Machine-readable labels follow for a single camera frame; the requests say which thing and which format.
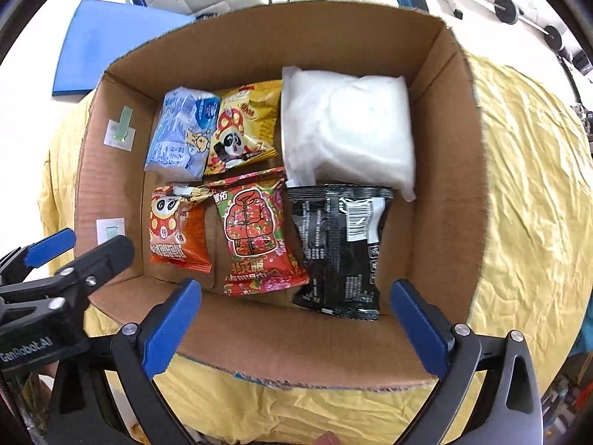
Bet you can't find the black snack bag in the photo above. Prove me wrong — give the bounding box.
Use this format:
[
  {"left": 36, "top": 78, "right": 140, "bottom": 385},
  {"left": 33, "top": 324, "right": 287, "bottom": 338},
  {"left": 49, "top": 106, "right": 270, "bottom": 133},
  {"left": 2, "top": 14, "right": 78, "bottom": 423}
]
[{"left": 288, "top": 184, "right": 393, "bottom": 320}]

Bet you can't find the barbell on floor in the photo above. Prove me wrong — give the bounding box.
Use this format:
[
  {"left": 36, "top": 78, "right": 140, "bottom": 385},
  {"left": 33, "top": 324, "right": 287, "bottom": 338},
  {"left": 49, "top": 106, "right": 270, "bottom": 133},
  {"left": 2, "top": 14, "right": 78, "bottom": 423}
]
[{"left": 493, "top": 0, "right": 564, "bottom": 53}]

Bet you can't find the yellow panda snack bag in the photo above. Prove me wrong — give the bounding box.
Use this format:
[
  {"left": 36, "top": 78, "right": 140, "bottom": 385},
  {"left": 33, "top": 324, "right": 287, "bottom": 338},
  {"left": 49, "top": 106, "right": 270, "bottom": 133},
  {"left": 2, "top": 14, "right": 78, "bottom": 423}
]
[{"left": 204, "top": 79, "right": 282, "bottom": 176}]

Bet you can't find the blue tissue pack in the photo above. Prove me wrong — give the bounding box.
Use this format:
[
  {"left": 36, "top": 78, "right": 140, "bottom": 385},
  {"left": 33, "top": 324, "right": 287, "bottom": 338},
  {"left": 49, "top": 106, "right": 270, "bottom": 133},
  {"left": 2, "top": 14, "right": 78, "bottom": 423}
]
[{"left": 145, "top": 88, "right": 220, "bottom": 183}]

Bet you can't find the white soft packet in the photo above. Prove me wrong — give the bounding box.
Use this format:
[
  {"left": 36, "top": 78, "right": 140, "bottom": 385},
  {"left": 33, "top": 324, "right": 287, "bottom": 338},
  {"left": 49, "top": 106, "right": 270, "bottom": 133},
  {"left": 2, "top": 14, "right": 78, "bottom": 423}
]
[{"left": 281, "top": 66, "right": 415, "bottom": 202}]

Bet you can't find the orange panda snack bag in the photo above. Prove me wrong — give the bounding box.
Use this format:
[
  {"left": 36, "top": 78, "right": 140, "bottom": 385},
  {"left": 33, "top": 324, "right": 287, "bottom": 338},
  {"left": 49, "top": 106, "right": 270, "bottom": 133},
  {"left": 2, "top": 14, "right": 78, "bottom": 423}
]
[{"left": 148, "top": 185, "right": 212, "bottom": 273}]

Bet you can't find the open cardboard box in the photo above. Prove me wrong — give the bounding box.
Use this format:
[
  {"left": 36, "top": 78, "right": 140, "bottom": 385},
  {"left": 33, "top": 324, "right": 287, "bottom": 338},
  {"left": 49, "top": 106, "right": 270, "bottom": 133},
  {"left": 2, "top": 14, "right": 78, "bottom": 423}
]
[{"left": 73, "top": 0, "right": 492, "bottom": 391}]

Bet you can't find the blue foam mat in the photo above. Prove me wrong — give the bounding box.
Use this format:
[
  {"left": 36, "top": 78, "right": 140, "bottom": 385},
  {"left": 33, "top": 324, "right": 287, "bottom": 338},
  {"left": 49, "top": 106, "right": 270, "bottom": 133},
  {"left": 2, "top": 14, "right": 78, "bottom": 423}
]
[{"left": 52, "top": 0, "right": 195, "bottom": 96}]

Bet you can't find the yellow tablecloth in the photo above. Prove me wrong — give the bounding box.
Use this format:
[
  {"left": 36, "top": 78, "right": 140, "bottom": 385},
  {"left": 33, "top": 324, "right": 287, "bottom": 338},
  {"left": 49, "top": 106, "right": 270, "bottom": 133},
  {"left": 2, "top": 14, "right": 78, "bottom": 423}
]
[{"left": 39, "top": 48, "right": 592, "bottom": 444}]

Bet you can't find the red floral snack bag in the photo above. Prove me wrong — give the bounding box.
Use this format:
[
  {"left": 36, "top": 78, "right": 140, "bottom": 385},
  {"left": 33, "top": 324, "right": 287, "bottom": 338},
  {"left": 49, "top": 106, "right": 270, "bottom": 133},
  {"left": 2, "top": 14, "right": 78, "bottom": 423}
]
[{"left": 207, "top": 167, "right": 309, "bottom": 296}]

